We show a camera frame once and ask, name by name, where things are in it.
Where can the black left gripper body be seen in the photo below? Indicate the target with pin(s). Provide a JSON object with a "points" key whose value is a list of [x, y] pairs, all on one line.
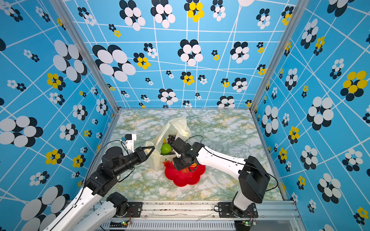
{"points": [[132, 160]]}

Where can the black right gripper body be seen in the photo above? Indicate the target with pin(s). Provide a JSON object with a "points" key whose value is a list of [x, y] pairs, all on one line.
{"points": [[180, 163]]}

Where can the green lime fruit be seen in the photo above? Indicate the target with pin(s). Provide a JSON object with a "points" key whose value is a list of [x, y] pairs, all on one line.
{"points": [[166, 149]]}

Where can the purple grape bunch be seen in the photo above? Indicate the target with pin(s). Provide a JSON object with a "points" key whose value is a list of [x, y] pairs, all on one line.
{"points": [[171, 139]]}

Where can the yellowish printed plastic bag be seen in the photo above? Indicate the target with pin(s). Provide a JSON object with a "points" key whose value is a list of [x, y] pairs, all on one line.
{"points": [[175, 128]]}

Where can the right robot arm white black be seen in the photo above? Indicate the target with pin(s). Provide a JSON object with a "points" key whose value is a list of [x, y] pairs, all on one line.
{"points": [[252, 176]]}

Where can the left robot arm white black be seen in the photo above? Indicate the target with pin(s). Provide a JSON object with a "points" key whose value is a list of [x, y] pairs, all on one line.
{"points": [[114, 163]]}

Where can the red flower-shaped plate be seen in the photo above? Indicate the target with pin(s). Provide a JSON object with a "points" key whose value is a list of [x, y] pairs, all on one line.
{"points": [[181, 179]]}

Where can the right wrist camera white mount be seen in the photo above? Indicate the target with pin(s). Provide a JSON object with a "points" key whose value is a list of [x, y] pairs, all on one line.
{"points": [[180, 147]]}

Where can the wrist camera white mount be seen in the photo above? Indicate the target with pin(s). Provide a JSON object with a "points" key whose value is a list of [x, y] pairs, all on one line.
{"points": [[128, 142], [180, 147]]}

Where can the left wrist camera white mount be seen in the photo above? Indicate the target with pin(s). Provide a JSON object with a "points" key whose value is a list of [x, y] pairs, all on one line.
{"points": [[128, 142]]}

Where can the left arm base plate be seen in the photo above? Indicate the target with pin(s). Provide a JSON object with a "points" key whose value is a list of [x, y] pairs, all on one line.
{"points": [[134, 210]]}

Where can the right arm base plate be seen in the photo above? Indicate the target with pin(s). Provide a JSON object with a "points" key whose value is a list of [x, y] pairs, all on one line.
{"points": [[229, 210]]}

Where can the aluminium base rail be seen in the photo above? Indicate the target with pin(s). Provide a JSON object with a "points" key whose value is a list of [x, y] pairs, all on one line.
{"points": [[203, 216]]}

